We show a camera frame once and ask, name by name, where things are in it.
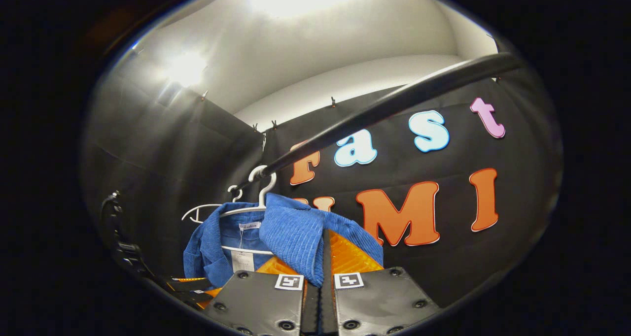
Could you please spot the row of small black clips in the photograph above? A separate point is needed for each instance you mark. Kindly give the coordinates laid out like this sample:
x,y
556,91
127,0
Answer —
x,y
333,102

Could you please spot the black backdrop cloth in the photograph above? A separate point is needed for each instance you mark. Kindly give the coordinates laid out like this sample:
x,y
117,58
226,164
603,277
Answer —
x,y
443,267

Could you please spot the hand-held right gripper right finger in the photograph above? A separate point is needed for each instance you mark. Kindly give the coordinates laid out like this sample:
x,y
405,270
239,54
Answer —
x,y
326,296

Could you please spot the small ceiling light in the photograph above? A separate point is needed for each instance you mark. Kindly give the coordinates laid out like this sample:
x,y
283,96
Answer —
x,y
185,69

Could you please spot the white plastic hanger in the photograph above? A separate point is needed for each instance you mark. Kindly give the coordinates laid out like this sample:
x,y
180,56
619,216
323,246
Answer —
x,y
262,198
207,205

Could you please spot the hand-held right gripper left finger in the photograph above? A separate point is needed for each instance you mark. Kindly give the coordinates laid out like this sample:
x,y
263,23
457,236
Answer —
x,y
256,301

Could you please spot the black clothes rack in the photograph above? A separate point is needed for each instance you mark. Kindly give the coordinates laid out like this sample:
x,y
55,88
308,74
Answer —
x,y
394,102

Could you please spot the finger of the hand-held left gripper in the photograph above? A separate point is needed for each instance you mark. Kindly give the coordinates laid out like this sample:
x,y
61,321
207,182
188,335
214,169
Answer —
x,y
194,289

